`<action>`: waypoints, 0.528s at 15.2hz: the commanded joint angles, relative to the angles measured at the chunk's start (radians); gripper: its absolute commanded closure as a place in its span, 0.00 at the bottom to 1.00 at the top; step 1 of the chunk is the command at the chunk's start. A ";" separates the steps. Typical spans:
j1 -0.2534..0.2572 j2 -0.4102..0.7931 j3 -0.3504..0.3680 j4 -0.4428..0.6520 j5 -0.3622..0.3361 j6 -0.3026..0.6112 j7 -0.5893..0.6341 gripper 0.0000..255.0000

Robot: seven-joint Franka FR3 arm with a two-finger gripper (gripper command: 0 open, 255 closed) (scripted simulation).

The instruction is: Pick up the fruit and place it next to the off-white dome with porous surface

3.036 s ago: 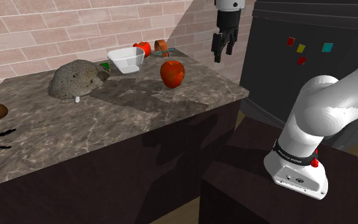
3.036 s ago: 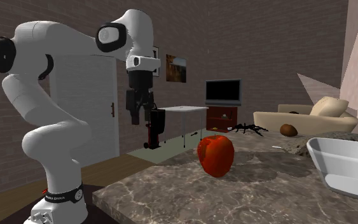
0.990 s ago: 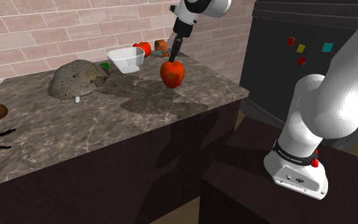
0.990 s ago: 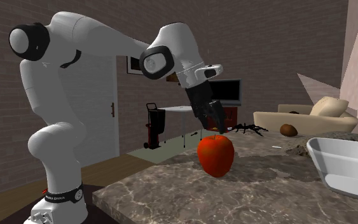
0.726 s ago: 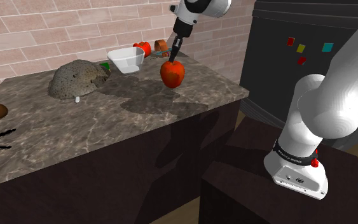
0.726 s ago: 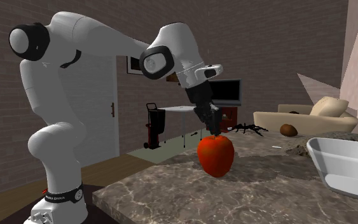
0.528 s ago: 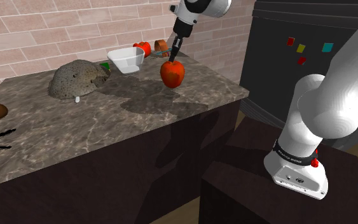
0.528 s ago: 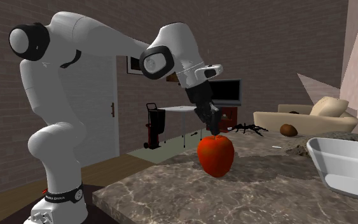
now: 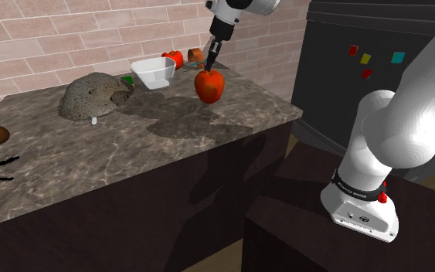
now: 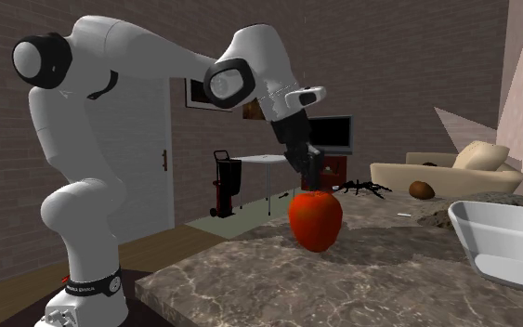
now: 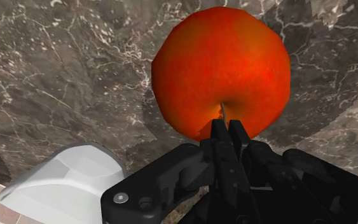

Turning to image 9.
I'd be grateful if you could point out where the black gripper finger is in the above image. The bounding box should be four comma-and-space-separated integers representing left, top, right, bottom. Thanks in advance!
203, 36, 224, 73

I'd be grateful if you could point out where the red apple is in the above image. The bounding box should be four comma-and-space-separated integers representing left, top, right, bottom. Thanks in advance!
194, 69, 226, 105

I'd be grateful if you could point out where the small red fruit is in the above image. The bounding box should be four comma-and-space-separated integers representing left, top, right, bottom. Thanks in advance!
161, 50, 185, 71

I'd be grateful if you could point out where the white angular bowl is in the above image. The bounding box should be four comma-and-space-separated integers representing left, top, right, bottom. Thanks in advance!
130, 56, 178, 91

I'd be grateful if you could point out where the dark fridge with coloured magnets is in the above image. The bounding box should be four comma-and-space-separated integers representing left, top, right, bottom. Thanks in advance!
290, 0, 435, 185

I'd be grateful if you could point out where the speckled grey-brown dome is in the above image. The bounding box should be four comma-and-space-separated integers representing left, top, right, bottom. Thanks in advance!
57, 71, 135, 126

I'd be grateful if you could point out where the dark robot stand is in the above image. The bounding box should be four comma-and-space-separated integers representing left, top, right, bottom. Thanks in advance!
240, 141, 435, 272

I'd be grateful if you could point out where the dark brown counter cabinet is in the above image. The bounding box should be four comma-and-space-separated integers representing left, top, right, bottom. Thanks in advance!
0, 59, 304, 272

